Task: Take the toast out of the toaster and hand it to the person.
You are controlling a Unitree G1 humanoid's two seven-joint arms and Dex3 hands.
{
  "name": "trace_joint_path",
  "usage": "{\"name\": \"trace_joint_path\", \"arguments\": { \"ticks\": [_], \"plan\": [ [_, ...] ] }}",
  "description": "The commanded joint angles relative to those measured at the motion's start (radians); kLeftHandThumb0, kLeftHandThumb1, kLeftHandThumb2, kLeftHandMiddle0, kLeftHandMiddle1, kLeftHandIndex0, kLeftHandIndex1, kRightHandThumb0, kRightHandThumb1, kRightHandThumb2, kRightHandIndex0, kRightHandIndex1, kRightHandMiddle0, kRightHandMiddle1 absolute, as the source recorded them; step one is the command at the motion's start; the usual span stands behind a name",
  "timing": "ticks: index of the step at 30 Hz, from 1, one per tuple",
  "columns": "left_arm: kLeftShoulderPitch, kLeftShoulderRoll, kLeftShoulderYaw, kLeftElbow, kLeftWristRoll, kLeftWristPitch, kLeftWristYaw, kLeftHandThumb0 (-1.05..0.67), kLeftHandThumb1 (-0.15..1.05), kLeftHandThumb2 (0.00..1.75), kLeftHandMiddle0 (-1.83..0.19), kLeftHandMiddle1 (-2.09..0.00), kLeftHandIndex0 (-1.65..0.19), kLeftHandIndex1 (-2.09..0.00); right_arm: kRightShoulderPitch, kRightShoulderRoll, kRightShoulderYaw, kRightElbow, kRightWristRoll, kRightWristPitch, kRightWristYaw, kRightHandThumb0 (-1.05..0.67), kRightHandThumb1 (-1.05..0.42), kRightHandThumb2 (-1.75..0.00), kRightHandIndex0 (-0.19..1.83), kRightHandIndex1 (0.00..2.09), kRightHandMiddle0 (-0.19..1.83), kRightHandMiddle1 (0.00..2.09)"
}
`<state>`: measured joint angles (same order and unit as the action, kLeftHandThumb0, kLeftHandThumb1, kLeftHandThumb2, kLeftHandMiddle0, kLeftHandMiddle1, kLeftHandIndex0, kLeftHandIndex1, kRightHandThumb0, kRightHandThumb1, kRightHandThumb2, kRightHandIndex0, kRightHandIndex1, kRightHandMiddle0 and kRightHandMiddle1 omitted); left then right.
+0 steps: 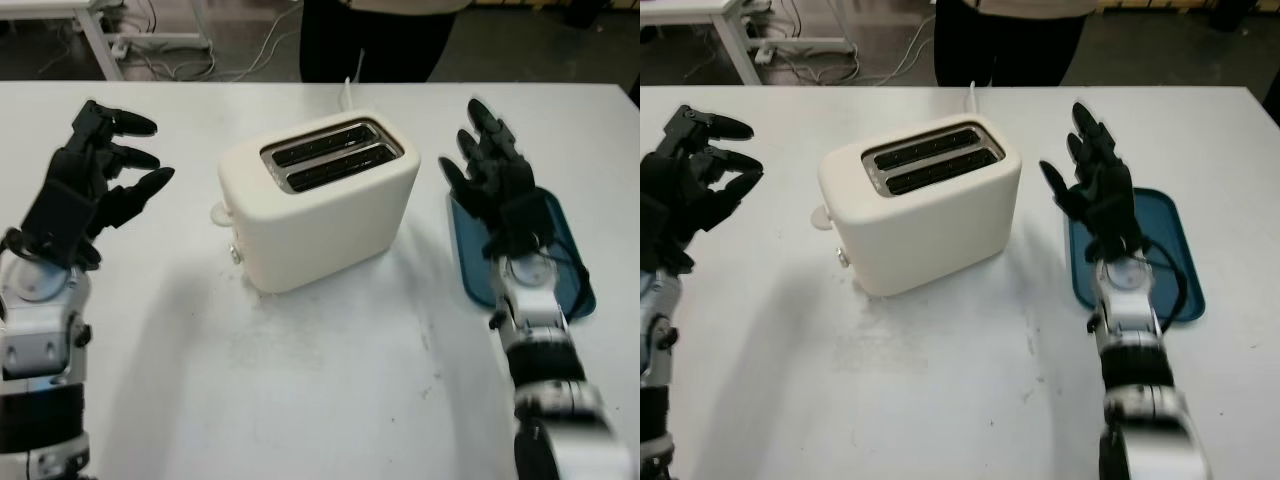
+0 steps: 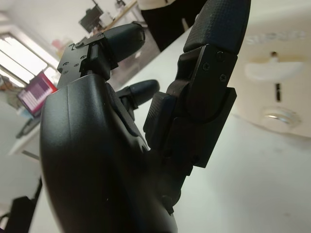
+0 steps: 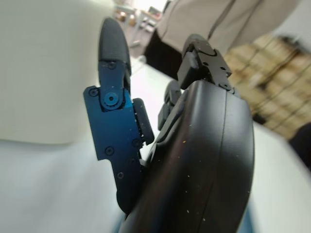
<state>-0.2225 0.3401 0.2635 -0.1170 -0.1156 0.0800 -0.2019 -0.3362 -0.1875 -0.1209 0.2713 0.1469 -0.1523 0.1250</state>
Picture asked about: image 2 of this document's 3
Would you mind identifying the cream white toaster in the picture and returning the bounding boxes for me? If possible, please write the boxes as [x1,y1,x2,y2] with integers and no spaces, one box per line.
[229,0,311,142]

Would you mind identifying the black computer monitor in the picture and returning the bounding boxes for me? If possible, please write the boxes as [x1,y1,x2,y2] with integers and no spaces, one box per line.
[78,7,103,31]

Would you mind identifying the laptop with purple screen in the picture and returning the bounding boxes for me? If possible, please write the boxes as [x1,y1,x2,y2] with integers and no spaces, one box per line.
[16,72,58,118]

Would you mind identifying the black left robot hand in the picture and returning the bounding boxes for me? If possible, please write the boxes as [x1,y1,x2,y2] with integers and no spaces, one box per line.
[38,0,252,233]

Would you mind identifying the white office desk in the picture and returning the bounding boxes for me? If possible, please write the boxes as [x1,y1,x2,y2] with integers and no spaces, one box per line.
[7,104,49,162]

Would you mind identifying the person in beige jacket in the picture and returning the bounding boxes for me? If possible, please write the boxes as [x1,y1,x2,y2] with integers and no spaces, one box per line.
[137,0,191,52]

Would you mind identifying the bright window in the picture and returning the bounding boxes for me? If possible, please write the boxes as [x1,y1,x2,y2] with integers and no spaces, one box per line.
[0,31,57,86]

